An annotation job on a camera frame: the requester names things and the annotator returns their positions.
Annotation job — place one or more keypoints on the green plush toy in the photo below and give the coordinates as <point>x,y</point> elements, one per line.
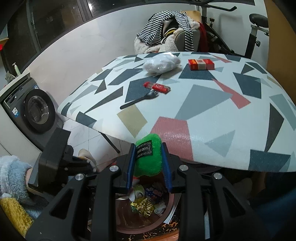
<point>151,160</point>

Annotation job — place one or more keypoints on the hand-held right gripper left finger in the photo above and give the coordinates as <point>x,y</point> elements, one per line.
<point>130,166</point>

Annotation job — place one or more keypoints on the cream fleece garment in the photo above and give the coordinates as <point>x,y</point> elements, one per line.
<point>166,45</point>

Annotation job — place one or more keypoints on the black table leg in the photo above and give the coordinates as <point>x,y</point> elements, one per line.
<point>111,142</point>

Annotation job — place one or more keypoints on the geometric patterned tablecloth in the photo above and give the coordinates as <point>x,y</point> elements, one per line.
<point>208,104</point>

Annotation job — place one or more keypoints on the grey washing machine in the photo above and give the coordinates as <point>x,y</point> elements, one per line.
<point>39,111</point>

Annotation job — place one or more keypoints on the crumpled white paper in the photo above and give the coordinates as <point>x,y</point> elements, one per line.
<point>160,207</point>

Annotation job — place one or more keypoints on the striped shirt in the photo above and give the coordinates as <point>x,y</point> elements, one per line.
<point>152,25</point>

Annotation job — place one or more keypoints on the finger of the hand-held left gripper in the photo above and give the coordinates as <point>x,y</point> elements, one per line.
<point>81,165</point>

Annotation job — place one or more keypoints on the red lighter packet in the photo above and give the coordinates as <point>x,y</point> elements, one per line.
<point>159,87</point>

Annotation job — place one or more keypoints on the exercise bike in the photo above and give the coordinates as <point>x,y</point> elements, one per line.
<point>259,18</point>

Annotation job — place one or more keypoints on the red cloth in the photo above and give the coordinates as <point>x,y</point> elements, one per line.
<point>203,37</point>

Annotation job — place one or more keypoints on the black plastic fork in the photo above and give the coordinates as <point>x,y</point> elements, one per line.
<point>136,100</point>

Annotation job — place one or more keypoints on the wooden chair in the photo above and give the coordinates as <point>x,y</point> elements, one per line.
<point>194,16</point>

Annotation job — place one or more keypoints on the yellow fluffy cloth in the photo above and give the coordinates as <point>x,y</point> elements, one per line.
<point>13,213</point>

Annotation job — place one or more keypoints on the blue cardboard box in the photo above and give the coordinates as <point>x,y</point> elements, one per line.
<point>155,192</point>

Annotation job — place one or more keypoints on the brown round bin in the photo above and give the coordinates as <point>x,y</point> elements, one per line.
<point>138,224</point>

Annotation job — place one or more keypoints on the wooden door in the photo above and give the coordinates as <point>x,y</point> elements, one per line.
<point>282,46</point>

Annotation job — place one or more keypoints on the small red box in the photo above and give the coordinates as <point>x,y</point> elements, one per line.
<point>200,64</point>

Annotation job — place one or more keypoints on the cream fluffy slipper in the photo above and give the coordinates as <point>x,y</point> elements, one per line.
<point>86,154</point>

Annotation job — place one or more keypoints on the dark patterned mat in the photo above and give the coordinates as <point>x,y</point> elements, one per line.
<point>148,235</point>

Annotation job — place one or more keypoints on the white plastic bag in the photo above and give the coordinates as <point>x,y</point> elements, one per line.
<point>161,62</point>

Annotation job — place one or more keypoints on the soap dispenser bottle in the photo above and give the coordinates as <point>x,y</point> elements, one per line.
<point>16,69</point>

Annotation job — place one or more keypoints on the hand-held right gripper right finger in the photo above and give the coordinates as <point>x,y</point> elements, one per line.
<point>166,166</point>

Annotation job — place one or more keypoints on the gold foil wrapper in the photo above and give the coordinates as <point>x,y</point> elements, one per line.
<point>142,205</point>

